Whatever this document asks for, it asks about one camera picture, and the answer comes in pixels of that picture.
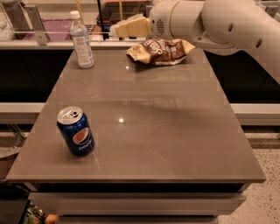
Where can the clear plastic water bottle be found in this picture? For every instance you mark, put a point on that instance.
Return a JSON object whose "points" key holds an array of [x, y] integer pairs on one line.
{"points": [[81, 45]]}

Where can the blue pepsi can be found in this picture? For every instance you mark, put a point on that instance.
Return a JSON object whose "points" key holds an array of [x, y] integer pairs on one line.
{"points": [[74, 127]]}

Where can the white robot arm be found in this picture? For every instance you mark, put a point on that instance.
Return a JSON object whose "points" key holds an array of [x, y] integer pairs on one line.
{"points": [[217, 26]]}

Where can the brown chip bag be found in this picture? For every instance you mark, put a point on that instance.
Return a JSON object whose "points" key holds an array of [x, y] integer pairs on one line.
{"points": [[161, 52]]}

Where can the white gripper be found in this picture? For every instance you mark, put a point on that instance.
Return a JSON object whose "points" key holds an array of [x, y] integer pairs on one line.
{"points": [[159, 19]]}

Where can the purple plastic crate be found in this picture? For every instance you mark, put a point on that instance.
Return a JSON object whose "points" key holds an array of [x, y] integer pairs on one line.
{"points": [[55, 29]]}

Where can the left metal railing bracket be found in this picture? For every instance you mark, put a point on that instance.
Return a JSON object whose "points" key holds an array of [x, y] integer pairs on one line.
{"points": [[37, 24]]}

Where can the grey table drawer base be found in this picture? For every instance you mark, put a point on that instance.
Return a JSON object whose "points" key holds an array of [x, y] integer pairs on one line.
{"points": [[138, 207]]}

